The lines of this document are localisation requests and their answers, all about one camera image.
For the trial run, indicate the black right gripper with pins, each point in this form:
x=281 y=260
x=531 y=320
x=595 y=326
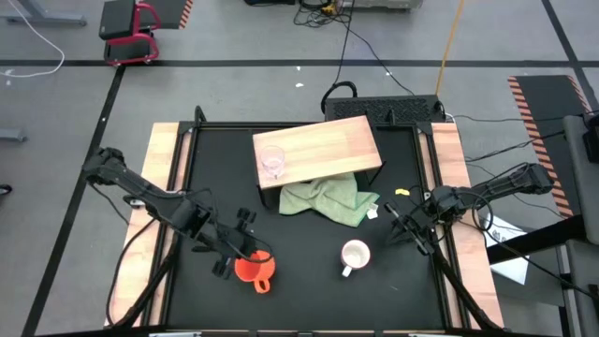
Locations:
x=428 y=213

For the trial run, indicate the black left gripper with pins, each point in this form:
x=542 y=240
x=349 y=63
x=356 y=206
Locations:
x=224 y=241

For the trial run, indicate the orange plastic mug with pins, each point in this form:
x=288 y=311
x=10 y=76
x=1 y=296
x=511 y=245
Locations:
x=255 y=272

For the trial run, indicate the patterned ceramic mug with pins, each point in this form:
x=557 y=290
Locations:
x=355 y=255

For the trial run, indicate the small clear glass cup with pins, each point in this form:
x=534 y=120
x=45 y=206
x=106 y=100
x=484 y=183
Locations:
x=273 y=161

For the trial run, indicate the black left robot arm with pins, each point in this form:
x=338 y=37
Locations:
x=140 y=192

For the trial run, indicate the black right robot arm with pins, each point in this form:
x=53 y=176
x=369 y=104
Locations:
x=505 y=185

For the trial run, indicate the wooden shelf board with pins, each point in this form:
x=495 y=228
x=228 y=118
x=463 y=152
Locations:
x=327 y=147

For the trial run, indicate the white cloth tag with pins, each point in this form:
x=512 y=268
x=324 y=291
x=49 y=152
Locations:
x=372 y=212

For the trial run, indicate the small yellow object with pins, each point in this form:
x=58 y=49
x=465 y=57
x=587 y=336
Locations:
x=402 y=192

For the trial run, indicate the green cloth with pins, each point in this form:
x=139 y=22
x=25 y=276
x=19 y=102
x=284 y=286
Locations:
x=332 y=199

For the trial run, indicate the white paper sheet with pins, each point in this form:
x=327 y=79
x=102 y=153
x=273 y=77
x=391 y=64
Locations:
x=507 y=262

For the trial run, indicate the black perforated computer case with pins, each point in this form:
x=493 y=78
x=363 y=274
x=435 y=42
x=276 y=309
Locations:
x=381 y=108

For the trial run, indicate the black mat with orange stripes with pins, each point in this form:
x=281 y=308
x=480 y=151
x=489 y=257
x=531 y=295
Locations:
x=545 y=121

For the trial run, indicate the small black orange-striped plate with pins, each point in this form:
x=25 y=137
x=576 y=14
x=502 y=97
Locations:
x=173 y=11

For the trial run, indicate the grey desk foot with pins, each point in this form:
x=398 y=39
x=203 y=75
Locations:
x=42 y=18

